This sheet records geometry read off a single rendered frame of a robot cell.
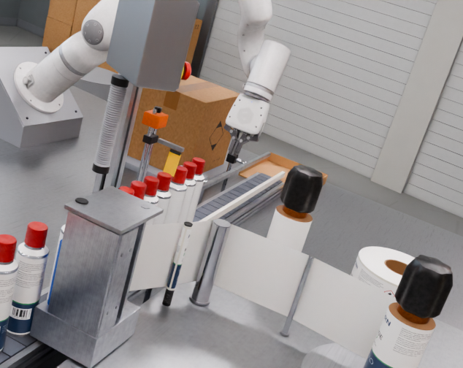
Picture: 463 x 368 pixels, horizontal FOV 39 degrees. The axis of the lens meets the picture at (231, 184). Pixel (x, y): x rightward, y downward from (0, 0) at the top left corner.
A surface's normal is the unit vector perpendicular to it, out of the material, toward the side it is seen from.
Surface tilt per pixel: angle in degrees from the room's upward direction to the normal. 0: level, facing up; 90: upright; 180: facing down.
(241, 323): 0
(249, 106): 69
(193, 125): 90
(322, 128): 90
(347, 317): 90
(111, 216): 0
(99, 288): 90
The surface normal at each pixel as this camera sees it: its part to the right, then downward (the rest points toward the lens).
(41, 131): 0.85, 0.38
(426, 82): -0.50, 0.17
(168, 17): 0.50, 0.43
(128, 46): -0.83, -0.04
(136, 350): 0.26, -0.91
